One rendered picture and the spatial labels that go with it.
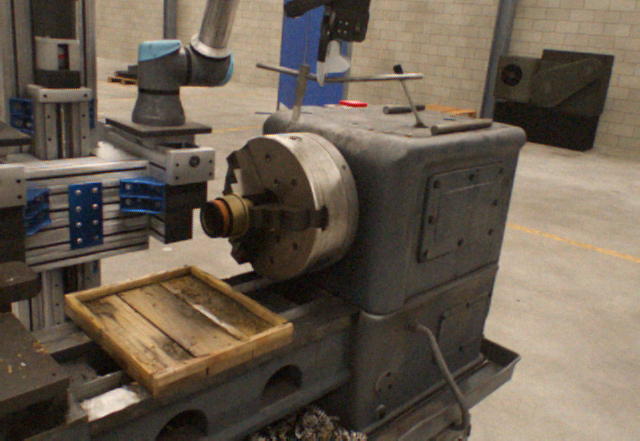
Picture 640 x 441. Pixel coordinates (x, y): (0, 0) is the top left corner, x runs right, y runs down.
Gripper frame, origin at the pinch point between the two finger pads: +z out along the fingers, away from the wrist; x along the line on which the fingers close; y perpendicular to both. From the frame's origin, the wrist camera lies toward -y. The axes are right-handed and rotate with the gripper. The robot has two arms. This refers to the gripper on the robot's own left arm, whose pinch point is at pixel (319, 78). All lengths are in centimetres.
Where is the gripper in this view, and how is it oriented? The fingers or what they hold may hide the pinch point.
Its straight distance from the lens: 118.4
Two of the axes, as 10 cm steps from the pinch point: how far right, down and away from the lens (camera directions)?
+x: 1.9, -3.3, 9.3
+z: -1.7, 9.2, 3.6
